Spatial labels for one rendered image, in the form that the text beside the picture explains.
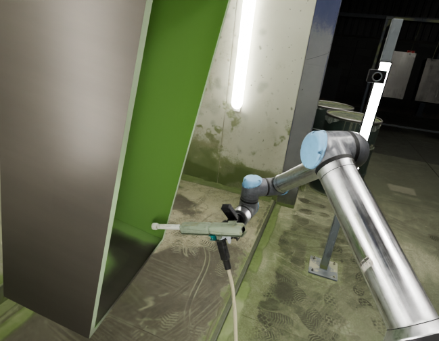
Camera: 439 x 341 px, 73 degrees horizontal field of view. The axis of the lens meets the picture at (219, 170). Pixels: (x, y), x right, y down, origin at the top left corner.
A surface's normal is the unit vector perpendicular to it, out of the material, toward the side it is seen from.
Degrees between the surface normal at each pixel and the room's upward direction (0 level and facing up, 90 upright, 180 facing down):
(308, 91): 90
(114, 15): 90
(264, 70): 90
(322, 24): 90
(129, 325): 0
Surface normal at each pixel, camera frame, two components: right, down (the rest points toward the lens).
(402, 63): -0.33, 0.18
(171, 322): 0.10, -0.92
